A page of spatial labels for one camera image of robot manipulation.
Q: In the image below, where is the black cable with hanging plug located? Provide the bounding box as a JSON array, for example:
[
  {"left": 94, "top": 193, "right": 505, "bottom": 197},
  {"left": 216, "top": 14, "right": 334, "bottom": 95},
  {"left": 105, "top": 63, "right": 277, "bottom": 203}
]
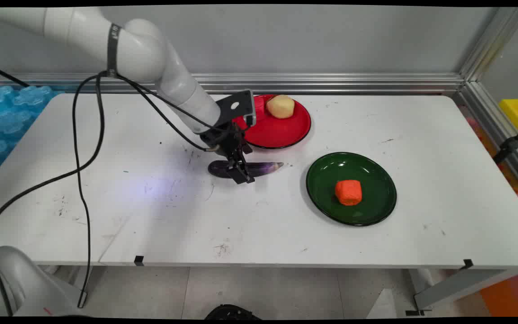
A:
[{"left": 76, "top": 74, "right": 217, "bottom": 309}]

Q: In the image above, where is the red round plate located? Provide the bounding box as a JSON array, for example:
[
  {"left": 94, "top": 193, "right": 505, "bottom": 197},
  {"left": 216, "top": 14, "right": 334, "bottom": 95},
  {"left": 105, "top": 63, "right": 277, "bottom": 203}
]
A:
[{"left": 233, "top": 94, "right": 312, "bottom": 150}]

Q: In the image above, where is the thin black background cable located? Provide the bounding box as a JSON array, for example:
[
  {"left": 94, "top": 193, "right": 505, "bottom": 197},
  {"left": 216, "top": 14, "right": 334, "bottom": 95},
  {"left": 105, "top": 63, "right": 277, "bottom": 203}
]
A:
[{"left": 0, "top": 62, "right": 30, "bottom": 88}]

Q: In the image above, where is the blue foam floor mat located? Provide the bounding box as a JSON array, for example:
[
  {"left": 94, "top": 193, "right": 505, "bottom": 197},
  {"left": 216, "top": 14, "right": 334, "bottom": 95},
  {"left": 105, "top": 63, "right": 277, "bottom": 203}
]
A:
[{"left": 0, "top": 85, "right": 66, "bottom": 183}]

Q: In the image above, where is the long black looping cable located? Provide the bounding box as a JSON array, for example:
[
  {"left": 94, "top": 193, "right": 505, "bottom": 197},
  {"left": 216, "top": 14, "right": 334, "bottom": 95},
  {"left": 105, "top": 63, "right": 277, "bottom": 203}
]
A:
[{"left": 0, "top": 72, "right": 220, "bottom": 241}]

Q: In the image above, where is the orange floor box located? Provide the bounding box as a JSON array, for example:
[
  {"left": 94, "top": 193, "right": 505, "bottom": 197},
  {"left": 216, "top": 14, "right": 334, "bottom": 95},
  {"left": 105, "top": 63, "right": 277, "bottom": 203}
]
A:
[{"left": 478, "top": 270, "right": 518, "bottom": 317}]

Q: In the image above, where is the green round plate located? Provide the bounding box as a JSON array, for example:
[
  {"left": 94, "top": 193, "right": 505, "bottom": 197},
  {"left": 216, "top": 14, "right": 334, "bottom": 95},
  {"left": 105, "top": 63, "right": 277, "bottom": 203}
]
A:
[{"left": 305, "top": 152, "right": 397, "bottom": 227}]

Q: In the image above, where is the black object on floor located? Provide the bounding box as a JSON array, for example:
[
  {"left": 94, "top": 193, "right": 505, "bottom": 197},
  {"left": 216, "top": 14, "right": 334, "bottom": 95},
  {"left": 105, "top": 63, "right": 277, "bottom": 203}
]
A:
[{"left": 204, "top": 304, "right": 262, "bottom": 320}]

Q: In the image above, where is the orange carrot chunk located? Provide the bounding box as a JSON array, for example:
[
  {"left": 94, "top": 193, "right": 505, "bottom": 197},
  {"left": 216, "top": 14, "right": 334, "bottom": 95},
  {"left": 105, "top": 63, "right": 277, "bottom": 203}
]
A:
[{"left": 334, "top": 180, "right": 363, "bottom": 207}]

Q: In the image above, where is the yellow potato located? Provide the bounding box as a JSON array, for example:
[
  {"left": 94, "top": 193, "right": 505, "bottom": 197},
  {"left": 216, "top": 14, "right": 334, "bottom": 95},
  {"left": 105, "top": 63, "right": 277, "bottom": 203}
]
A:
[{"left": 266, "top": 95, "right": 295, "bottom": 120}]

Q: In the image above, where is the black strap on arm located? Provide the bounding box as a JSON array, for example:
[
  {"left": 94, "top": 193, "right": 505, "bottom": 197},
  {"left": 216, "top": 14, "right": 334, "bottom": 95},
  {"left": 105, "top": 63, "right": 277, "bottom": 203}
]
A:
[{"left": 107, "top": 22, "right": 123, "bottom": 78}]

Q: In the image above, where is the white table leg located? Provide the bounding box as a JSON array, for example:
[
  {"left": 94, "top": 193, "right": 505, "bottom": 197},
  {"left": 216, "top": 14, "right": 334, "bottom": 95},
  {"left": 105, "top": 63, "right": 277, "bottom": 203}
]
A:
[{"left": 405, "top": 269, "right": 518, "bottom": 316}]

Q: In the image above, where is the black tripod clamp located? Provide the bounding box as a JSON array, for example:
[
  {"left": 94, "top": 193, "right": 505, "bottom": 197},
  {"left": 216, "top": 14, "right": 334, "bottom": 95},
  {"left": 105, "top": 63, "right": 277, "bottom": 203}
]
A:
[{"left": 492, "top": 120, "right": 518, "bottom": 164}]

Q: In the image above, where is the purple eggplant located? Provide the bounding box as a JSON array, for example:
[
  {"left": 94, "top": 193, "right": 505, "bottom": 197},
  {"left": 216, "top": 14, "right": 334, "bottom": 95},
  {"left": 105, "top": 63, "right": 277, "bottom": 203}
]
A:
[{"left": 208, "top": 160, "right": 285, "bottom": 179}]

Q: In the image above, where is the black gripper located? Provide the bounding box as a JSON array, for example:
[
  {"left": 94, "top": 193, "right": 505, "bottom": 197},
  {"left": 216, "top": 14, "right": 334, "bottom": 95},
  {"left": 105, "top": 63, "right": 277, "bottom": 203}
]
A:
[{"left": 200, "top": 122, "right": 256, "bottom": 185}]

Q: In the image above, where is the black wrist camera mount plate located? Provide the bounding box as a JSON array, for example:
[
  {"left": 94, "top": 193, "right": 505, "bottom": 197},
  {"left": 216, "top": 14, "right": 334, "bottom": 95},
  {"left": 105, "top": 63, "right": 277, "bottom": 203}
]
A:
[{"left": 216, "top": 90, "right": 257, "bottom": 127}]

